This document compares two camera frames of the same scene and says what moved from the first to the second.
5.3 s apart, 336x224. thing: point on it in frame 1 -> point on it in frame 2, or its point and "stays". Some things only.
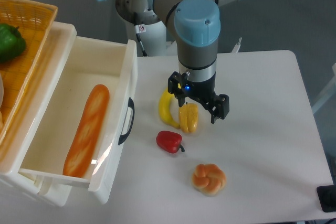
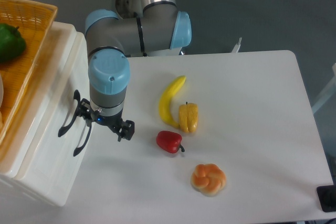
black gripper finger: x=218 y=107 -> x=128 y=128
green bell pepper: x=12 y=43 stays
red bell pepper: x=169 y=141 stays
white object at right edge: x=329 y=93 stays
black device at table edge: x=326 y=195 stays
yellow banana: x=165 y=111 stays
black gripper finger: x=176 y=86 -> x=84 y=111
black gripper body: x=203 y=89 -> x=115 y=122
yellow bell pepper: x=188 y=117 stays
